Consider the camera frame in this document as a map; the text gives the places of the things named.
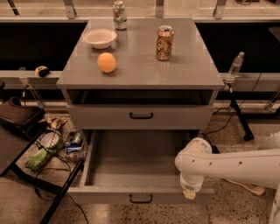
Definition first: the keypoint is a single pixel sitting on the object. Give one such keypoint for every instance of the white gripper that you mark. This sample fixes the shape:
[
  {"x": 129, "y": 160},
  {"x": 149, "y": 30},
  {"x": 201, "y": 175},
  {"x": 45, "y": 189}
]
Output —
[{"x": 191, "y": 185}]

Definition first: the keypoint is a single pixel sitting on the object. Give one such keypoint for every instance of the black tripod leg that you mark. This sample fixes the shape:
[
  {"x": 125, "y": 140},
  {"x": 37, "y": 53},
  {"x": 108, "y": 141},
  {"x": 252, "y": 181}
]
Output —
[{"x": 248, "y": 133}]

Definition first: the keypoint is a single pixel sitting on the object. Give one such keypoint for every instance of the grey drawer cabinet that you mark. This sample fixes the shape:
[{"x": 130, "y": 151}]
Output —
[{"x": 188, "y": 78}]

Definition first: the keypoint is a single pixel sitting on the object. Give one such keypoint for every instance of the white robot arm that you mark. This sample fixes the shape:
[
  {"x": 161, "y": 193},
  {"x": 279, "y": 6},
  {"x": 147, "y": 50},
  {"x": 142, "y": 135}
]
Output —
[{"x": 255, "y": 167}]

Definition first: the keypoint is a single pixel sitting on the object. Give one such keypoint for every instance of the brown gold soda can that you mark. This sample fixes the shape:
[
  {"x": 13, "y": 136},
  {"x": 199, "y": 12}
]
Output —
[{"x": 164, "y": 42}]

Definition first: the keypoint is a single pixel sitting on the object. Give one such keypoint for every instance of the clear plastic water bottle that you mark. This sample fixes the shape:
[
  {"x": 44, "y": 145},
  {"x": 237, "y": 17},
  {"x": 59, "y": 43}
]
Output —
[{"x": 235, "y": 67}]

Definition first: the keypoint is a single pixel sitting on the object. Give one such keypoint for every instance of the grey drawer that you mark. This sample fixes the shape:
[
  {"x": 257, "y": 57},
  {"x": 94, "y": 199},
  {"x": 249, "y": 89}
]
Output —
[
  {"x": 119, "y": 117},
  {"x": 134, "y": 167}
]

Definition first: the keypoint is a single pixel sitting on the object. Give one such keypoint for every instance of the black folding table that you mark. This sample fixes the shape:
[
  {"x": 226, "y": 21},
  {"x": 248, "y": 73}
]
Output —
[{"x": 12, "y": 147}]

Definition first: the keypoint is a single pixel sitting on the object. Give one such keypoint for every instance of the green snack bag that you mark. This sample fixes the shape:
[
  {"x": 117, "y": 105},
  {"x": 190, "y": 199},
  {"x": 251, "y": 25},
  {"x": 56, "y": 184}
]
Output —
[{"x": 38, "y": 160}]

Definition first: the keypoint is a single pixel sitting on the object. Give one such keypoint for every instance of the tan shoe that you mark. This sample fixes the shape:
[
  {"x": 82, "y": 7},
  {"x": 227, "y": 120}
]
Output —
[{"x": 255, "y": 189}]

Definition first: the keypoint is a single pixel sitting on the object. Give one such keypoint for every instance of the wire basket of clutter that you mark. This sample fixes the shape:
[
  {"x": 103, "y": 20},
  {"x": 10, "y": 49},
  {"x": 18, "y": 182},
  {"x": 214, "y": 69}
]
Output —
[{"x": 62, "y": 138}]

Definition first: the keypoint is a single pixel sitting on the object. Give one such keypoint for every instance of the black tape measure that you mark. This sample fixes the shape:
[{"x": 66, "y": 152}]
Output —
[{"x": 42, "y": 71}]

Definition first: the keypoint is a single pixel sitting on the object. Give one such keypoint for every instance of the white paper bowl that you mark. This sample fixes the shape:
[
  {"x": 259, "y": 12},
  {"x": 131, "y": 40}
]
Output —
[{"x": 100, "y": 38}]

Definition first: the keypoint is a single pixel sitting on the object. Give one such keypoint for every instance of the grey top drawer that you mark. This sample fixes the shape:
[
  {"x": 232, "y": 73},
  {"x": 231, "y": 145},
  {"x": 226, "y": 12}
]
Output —
[{"x": 119, "y": 117}]

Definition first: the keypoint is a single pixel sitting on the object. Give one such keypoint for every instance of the orange fruit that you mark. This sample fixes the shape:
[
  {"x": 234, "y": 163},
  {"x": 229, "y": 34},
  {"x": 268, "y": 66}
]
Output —
[{"x": 106, "y": 62}]

